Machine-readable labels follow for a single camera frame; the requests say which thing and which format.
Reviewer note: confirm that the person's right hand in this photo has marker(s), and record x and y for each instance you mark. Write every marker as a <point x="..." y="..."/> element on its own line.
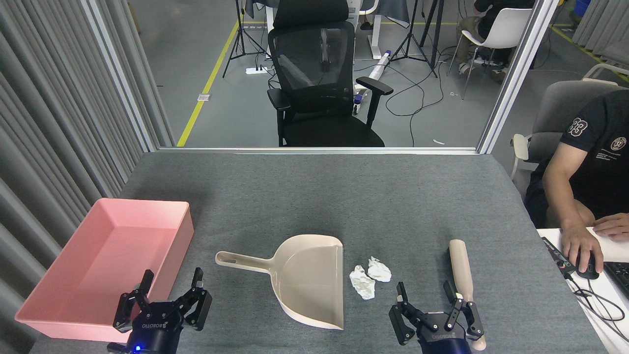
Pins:
<point x="582" y="248"/>

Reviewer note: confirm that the beige hand brush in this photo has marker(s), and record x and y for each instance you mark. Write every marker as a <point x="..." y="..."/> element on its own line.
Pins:
<point x="459" y="265"/>

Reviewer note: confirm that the grey chair with white frame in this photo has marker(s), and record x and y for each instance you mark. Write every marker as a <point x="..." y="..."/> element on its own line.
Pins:
<point x="560" y="108"/>

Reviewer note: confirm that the black computer mouse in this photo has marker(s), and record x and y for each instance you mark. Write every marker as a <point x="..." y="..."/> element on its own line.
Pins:
<point x="588" y="275"/>

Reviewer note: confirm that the pink plastic bin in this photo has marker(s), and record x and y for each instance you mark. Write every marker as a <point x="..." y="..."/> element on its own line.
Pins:
<point x="98" y="260"/>

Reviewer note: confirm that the person's left hand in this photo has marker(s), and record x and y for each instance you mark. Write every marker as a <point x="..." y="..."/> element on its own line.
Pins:
<point x="614" y="227"/>

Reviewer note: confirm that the black mesh office chair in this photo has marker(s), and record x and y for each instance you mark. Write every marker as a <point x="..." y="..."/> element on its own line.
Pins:
<point x="314" y="64"/>

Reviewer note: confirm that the black tripod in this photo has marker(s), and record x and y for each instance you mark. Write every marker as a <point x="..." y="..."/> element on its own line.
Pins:
<point x="412" y="39"/>
<point x="240" y="34"/>

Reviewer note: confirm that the beige plastic dustpan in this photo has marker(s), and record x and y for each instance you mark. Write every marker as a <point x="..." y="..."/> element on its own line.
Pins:
<point x="309" y="280"/>

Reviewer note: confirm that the small white paper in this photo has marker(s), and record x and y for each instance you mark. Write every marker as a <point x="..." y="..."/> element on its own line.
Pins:
<point x="379" y="270"/>

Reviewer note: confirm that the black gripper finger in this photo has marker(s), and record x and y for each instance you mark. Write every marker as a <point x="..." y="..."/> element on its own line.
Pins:
<point x="402" y="319"/>
<point x="471" y="317"/>
<point x="128" y="307"/>
<point x="199" y="307"/>

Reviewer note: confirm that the blue bin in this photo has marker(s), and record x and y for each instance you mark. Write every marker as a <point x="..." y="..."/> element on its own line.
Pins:
<point x="583" y="6"/>

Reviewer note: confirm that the white plastic chair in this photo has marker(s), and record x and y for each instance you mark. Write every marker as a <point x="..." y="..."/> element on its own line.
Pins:
<point x="506" y="27"/>

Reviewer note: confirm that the white floor plate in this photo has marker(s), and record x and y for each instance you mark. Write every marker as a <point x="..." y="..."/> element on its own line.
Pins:
<point x="203" y="97"/>

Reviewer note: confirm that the long white paper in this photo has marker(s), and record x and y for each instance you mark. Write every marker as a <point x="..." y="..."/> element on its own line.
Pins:
<point x="362" y="284"/>

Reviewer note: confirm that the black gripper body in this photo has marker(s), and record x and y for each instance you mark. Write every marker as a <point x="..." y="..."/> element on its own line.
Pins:
<point x="442" y="341"/>
<point x="155" y="329"/>

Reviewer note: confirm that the white power strip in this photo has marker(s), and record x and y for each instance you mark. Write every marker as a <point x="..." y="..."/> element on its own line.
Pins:
<point x="255" y="70"/>

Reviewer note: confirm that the black box with red buttons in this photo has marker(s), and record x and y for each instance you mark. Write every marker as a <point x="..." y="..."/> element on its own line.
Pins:
<point x="557" y="255"/>

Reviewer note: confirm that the grey curtain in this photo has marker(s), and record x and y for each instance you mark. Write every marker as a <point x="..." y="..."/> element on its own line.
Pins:
<point x="44" y="123"/>
<point x="602" y="24"/>

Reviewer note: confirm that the silver post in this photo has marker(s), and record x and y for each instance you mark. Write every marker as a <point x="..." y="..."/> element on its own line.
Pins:
<point x="516" y="73"/>
<point x="120" y="73"/>

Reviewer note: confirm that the white stand leg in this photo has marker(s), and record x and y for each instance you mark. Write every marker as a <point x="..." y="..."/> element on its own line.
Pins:
<point x="376" y="34"/>

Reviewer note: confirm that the black keyboard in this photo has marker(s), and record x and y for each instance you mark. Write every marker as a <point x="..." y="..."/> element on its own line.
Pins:
<point x="619" y="278"/>

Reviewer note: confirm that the seated person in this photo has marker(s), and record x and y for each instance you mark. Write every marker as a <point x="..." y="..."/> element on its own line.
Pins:
<point x="496" y="12"/>

